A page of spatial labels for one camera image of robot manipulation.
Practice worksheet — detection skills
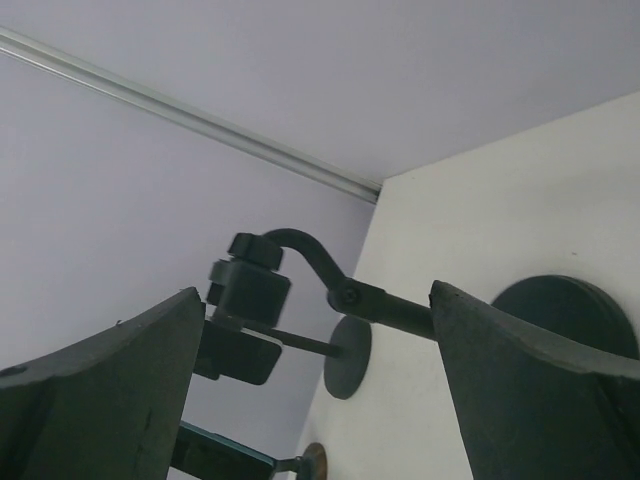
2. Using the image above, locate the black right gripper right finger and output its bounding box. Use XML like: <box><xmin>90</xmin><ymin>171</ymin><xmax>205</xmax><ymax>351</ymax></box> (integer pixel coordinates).
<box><xmin>430</xmin><ymin>279</ymin><xmax>639</xmax><ymax>479</ymax></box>

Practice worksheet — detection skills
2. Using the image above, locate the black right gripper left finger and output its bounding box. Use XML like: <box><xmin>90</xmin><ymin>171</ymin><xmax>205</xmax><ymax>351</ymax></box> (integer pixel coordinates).
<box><xmin>1</xmin><ymin>287</ymin><xmax>204</xmax><ymax>479</ymax></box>

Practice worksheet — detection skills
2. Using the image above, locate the black phone teal edge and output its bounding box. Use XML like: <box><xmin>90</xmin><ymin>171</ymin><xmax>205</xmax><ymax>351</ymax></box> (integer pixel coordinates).
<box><xmin>171</xmin><ymin>421</ymin><xmax>277</xmax><ymax>480</ymax></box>

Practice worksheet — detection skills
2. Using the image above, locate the black round-base phone stand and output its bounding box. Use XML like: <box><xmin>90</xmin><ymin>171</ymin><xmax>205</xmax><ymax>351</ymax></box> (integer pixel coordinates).
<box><xmin>232</xmin><ymin>316</ymin><xmax>372</xmax><ymax>400</ymax></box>

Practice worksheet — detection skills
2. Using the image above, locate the black phone silver edge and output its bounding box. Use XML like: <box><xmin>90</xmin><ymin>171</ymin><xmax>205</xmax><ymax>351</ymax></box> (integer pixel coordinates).
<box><xmin>193</xmin><ymin>321</ymin><xmax>283</xmax><ymax>386</ymax></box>

